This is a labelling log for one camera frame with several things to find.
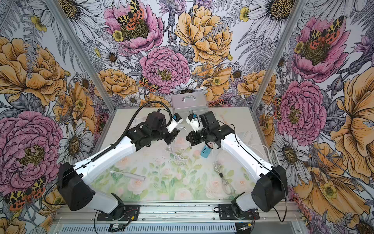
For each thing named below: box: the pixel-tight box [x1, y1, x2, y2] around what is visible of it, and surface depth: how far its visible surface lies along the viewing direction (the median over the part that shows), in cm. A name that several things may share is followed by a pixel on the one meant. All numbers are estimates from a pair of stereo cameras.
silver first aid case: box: [170, 92, 209, 121], surface depth 109 cm
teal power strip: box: [200, 144, 212, 159], surface depth 96 cm
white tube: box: [110, 170, 147, 181], surface depth 87 cm
